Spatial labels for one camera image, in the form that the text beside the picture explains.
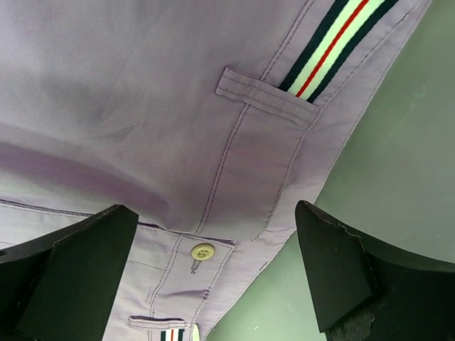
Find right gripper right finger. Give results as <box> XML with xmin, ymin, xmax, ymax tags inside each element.
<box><xmin>295</xmin><ymin>200</ymin><xmax>454</xmax><ymax>341</ymax></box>

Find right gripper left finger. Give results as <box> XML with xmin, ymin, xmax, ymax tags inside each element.
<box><xmin>1</xmin><ymin>205</ymin><xmax>139</xmax><ymax>341</ymax></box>

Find purple trousers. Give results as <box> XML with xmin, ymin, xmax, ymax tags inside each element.
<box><xmin>1</xmin><ymin>1</ymin><xmax>430</xmax><ymax>340</ymax></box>

